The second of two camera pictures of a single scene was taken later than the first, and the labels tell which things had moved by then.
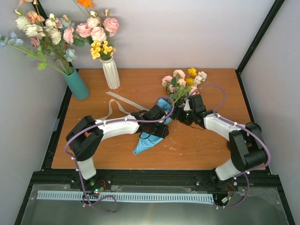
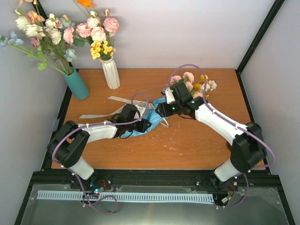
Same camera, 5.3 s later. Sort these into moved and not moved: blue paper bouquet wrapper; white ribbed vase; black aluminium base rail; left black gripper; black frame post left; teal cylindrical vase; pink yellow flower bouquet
Moved: left black gripper; pink yellow flower bouquet; blue paper bouquet wrapper
Not moved: black aluminium base rail; teal cylindrical vase; white ribbed vase; black frame post left
